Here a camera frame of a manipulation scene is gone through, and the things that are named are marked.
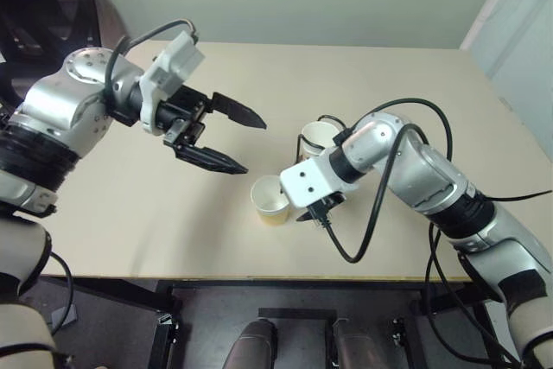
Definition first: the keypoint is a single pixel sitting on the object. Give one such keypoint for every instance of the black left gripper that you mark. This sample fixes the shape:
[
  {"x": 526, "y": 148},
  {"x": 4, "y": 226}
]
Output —
[{"x": 186, "y": 110}]

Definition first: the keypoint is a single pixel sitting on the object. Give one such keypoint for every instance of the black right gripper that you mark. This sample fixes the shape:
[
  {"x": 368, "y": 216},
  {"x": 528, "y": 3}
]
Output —
[{"x": 332, "y": 200}]

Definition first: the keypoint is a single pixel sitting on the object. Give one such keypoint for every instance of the ribbed paper cup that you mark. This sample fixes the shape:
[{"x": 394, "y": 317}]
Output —
[
  {"x": 270, "y": 218},
  {"x": 317, "y": 131},
  {"x": 313, "y": 154}
]

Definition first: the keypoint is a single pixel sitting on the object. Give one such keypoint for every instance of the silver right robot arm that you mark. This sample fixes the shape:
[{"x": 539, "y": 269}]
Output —
[{"x": 432, "y": 170}]

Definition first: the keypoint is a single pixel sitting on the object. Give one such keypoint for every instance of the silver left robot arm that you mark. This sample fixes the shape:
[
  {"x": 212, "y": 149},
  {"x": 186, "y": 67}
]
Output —
[{"x": 52, "y": 101}]

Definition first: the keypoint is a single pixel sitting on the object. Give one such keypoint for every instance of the cream paper cup back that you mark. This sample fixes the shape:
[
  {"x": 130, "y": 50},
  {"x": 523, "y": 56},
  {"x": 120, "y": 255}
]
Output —
[{"x": 299, "y": 148}]

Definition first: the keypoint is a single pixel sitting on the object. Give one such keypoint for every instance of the black flat bar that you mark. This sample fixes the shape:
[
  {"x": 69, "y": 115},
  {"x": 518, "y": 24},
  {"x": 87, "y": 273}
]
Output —
[{"x": 298, "y": 313}]

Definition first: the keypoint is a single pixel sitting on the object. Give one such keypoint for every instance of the dark grey rounded shape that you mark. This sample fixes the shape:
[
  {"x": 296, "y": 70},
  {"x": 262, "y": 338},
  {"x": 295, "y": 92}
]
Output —
[{"x": 250, "y": 347}]

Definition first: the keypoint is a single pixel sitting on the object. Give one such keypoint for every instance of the black office chair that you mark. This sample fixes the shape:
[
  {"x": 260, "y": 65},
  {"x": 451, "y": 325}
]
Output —
[{"x": 43, "y": 10}]

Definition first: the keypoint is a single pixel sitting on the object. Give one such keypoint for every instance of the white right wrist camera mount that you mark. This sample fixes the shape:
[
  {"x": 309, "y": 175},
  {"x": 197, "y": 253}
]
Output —
[{"x": 302, "y": 183}]

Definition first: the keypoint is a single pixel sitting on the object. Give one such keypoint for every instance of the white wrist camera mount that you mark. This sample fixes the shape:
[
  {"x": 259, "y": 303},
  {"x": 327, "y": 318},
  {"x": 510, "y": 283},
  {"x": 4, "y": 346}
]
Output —
[
  {"x": 302, "y": 183},
  {"x": 173, "y": 66}
]

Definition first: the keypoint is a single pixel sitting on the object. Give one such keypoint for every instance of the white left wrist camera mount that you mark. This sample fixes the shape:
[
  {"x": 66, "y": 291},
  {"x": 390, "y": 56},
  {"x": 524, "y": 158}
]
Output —
[{"x": 173, "y": 66}]

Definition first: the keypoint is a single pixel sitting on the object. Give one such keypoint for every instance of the black metal frame bracket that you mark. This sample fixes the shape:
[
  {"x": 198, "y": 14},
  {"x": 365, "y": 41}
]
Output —
[
  {"x": 398, "y": 331},
  {"x": 167, "y": 328}
]

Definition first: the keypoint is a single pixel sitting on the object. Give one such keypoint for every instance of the black metal table frame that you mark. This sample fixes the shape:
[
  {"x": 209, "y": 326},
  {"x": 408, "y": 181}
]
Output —
[{"x": 121, "y": 295}]

